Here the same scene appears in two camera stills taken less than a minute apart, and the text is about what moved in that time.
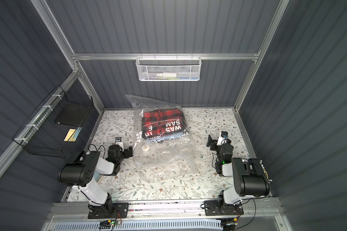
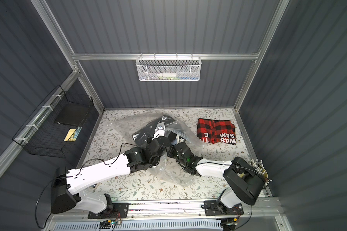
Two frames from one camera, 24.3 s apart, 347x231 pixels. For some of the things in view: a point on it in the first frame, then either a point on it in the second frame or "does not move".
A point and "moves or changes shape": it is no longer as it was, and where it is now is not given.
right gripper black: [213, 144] → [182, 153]
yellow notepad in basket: [69, 136] does not move
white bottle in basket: [167, 74] does not move
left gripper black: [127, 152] → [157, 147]
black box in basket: [73, 113] does not move
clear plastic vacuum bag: [162, 147] moves or changes shape
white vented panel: [151, 225] does not move
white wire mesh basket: [168, 68] does not move
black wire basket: [52, 128] does not move
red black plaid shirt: [160, 123] → [209, 131]
